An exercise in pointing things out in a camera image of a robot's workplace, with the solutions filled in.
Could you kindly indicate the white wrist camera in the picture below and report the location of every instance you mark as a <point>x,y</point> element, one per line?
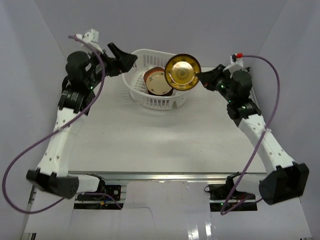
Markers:
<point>236,63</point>
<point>91,37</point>

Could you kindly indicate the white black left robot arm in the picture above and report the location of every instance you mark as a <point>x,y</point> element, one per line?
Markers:
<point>85,71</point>

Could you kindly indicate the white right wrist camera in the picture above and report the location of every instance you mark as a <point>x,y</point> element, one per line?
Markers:
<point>236,63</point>

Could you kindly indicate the gold black round plate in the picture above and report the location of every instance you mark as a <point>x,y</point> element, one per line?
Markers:
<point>181,71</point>

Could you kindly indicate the white plastic slotted bin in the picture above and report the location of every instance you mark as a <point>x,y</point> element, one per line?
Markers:
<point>147,59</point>

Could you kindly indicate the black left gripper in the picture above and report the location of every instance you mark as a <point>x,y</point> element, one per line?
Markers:
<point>113,63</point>

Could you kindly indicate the cream round floral plate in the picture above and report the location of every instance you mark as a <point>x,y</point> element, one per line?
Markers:
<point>157,84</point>

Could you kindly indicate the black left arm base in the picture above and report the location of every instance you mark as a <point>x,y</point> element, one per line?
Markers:
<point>106,197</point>

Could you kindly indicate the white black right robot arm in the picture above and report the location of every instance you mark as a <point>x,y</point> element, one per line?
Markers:
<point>285,178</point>

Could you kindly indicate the orange round plate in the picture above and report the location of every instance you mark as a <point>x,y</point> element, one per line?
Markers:
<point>155,71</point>

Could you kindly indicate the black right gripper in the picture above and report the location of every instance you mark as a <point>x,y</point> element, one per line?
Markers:
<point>211,80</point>

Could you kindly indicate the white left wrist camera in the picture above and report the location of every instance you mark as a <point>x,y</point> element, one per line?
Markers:
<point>91,37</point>

